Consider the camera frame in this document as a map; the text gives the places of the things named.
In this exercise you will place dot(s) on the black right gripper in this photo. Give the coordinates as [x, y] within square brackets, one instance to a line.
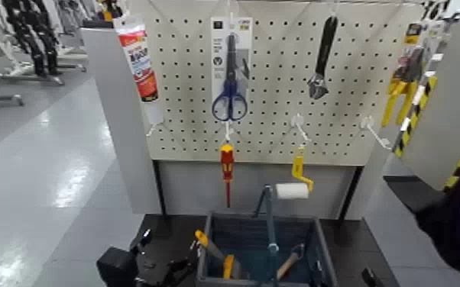
[370, 278]

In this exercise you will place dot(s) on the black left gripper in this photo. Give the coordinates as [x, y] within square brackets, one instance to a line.
[151, 268]

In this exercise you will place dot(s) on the red yellow screwdriver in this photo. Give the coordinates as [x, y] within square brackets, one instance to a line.
[227, 164]

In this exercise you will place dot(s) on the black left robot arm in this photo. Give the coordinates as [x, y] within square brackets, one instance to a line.
[115, 268]

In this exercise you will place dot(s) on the grey plastic crate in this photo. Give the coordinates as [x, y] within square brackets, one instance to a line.
[250, 240]

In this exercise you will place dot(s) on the yellow grey hand tool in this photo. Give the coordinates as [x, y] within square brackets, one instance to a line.
[202, 238]

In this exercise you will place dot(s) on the grey lower back panel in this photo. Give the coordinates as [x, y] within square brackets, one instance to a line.
[198, 188]

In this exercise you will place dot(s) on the grey side panel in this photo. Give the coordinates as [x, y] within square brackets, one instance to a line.
[121, 140]

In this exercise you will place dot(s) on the white pegboard hook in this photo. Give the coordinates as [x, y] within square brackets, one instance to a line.
[368, 122]
[297, 120]
[227, 129]
[151, 129]

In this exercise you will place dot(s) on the narrow yellow black hazard strip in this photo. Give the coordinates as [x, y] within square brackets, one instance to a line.
[414, 116]

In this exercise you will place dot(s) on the white pegboard panel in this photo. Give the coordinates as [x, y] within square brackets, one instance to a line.
[270, 120]

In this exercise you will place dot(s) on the blue scissors in package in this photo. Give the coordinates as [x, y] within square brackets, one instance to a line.
[230, 92]

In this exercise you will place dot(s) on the red white sealant tube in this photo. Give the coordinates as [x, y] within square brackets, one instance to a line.
[139, 60]

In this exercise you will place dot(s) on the grey wheeled stand base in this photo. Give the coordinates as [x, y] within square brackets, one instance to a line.
[29, 76]

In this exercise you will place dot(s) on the black adjustable wrench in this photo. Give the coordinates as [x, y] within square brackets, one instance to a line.
[326, 44]

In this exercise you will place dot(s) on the yellow black packaged item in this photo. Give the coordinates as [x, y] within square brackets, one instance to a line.
[413, 34]

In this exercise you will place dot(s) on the black humanoid robot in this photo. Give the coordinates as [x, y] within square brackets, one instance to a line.
[33, 36]

